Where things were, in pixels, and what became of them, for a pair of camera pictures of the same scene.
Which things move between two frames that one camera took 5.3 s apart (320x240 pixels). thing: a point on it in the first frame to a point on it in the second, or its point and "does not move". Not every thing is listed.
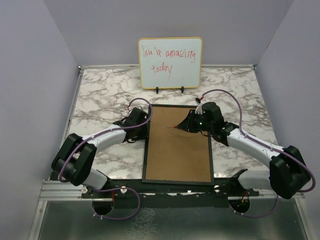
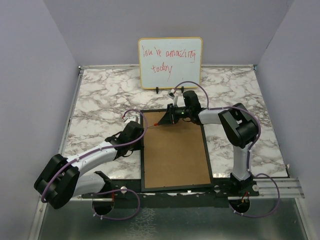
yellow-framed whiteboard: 166,63 does not move
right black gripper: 187,124 to 170,117
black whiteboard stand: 157,89 does not move
